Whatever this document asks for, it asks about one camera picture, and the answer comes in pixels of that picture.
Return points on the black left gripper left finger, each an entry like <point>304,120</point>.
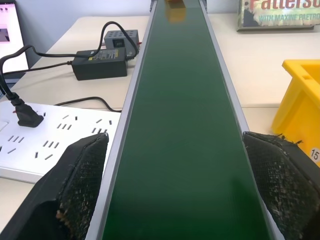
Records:
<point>75,190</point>

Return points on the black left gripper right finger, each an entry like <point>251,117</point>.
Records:
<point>282,190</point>

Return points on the green conveyor belt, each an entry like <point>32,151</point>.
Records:
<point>180,125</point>

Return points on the white power strip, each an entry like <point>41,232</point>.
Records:
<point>57,140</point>

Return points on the black power plug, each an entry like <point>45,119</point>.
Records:
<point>26,115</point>

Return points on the yellow plastic bin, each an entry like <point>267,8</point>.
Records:
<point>300,100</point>

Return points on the black power adapter brick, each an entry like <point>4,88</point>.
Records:
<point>100,63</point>

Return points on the grey speed controller box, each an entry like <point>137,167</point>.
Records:
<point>122,40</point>

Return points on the computer monitor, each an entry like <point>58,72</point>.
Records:
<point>10,32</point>

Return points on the book with green cover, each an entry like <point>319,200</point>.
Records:
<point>277,15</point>

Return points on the yellow block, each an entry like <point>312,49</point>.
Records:
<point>176,12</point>

